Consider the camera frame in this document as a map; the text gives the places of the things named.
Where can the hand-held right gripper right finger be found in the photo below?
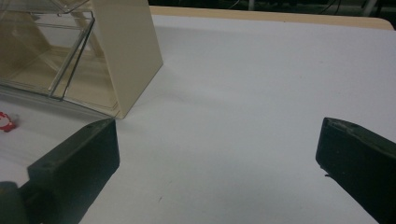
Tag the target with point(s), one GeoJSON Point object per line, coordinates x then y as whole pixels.
{"type": "Point", "coordinates": [361, 161]}

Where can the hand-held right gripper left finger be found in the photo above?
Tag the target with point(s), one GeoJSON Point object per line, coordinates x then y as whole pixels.
{"type": "Point", "coordinates": [77, 165]}

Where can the small red and white object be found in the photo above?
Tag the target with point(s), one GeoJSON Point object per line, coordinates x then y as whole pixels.
{"type": "Point", "coordinates": [6, 122]}

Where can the beige storage box with clear drawers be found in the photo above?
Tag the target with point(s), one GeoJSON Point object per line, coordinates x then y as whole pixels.
{"type": "Point", "coordinates": [102, 53]}

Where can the white table cloth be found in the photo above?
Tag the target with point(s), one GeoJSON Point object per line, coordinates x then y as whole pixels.
{"type": "Point", "coordinates": [236, 124]}

